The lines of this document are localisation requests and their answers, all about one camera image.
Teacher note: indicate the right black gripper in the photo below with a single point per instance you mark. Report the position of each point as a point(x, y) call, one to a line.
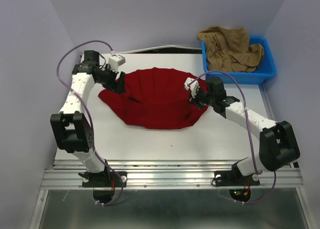
point(193, 99)

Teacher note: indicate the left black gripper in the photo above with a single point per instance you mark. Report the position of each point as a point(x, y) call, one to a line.
point(118, 87)

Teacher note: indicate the red skirt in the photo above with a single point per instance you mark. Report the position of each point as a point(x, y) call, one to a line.
point(155, 99)

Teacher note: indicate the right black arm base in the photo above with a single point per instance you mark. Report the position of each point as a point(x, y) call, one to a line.
point(233, 178)

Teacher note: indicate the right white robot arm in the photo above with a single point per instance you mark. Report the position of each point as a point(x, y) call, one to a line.
point(277, 142)

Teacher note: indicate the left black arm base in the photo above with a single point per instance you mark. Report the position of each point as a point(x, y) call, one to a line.
point(103, 179)

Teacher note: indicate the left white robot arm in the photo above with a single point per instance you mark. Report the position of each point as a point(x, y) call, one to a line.
point(72, 126)

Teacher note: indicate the tan skirt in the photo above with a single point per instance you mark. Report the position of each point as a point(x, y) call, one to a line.
point(229, 50)

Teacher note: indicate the blue plastic bin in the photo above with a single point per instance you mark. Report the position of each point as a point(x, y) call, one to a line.
point(264, 72)

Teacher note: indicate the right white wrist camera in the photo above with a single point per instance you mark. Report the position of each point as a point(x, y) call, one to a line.
point(191, 85)

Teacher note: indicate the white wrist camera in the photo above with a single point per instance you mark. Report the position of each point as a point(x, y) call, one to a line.
point(191, 85)
point(115, 61)

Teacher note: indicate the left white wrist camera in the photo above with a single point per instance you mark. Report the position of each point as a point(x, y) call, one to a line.
point(115, 61)

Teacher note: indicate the aluminium mounting rail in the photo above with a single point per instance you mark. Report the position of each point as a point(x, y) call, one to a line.
point(164, 175)

